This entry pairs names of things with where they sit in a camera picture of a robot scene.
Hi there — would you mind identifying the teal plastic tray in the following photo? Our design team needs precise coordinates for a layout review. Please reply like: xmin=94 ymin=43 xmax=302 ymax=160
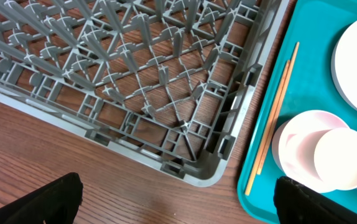
xmin=237 ymin=0 xmax=357 ymax=223

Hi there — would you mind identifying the white cup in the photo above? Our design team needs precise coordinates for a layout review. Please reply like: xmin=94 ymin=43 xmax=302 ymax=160
xmin=285 ymin=127 xmax=357 ymax=191

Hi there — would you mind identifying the grey dishwasher rack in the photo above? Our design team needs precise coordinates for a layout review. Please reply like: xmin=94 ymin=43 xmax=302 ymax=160
xmin=0 ymin=0 xmax=289 ymax=187

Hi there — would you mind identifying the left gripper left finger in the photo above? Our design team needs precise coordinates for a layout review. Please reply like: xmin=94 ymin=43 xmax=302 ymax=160
xmin=0 ymin=172 xmax=83 ymax=224

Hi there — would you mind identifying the wooden chopstick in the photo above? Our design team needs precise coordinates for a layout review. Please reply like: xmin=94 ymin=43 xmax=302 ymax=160
xmin=244 ymin=60 xmax=291 ymax=197
xmin=256 ymin=41 xmax=300 ymax=175

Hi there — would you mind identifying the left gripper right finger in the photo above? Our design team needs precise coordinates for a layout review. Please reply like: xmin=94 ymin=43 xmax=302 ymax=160
xmin=273 ymin=176 xmax=357 ymax=224

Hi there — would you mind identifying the wooden chopstick right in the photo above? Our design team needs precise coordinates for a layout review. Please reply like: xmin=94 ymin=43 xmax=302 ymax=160
xmin=256 ymin=41 xmax=300 ymax=175

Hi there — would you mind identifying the wooden chopstick left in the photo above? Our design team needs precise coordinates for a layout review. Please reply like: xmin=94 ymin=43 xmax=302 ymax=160
xmin=244 ymin=60 xmax=291 ymax=197

